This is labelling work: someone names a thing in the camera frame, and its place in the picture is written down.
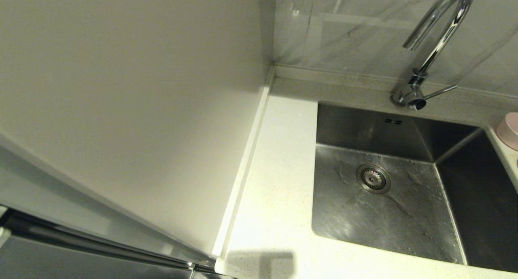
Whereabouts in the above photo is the pink bowl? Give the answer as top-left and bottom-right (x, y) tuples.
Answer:
(496, 112), (518, 151)

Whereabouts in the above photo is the metal sink drain strainer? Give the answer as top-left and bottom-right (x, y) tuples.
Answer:
(356, 163), (391, 194)

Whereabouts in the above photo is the stainless steel sink basin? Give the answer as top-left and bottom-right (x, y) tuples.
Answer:
(312, 101), (518, 273)

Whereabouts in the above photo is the white trim strip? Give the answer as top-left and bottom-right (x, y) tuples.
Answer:
(212, 67), (276, 258)

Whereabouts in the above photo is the white tall cabinet side panel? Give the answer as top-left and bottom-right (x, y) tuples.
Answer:
(0, 0), (276, 259)

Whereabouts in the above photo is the chrome gooseneck faucet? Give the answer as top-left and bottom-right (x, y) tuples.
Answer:
(390, 0), (476, 111)

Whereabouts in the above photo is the stainless steel appliance door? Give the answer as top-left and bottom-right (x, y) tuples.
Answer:
(0, 137), (215, 279)

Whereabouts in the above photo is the metal appliance door handle bar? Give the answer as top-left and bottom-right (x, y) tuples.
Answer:
(0, 208), (215, 275)

